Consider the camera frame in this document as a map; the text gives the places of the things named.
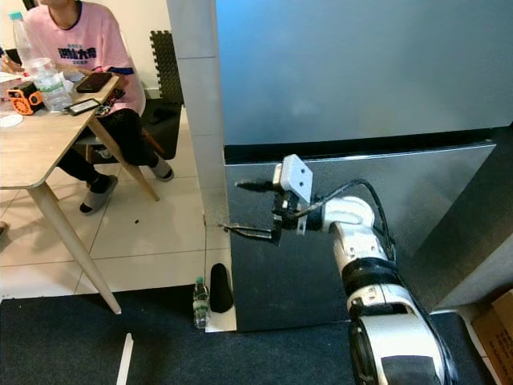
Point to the clear plastic water bottle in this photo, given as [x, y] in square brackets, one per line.
[52, 87]

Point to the grey two-door fridge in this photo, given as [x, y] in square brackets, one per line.
[329, 72]

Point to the person in pink shirt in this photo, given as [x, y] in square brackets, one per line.
[76, 44]

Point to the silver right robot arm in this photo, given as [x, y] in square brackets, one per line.
[357, 233]

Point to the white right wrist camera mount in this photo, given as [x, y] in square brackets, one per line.
[296, 176]

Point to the black floor mat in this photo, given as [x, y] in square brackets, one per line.
[208, 357]

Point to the brown cardboard box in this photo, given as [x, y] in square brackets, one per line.
[498, 337]

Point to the white floor strip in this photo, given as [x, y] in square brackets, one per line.
[125, 361]

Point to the black phone case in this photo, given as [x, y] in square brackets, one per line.
[94, 82]

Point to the white round lid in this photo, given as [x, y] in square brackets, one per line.
[10, 120]

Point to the black rounded floor object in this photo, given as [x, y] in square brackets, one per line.
[221, 289]

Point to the black smartphone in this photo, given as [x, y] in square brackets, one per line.
[84, 107]

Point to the grey fridge door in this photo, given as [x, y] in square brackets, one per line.
[288, 289]

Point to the orange black handheld device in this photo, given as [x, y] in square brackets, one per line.
[24, 99]

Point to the small green-capped bottle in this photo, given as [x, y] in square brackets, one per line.
[200, 306]

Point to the black foam mat tile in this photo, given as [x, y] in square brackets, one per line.
[167, 68]

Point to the black seat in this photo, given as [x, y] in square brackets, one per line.
[164, 128]

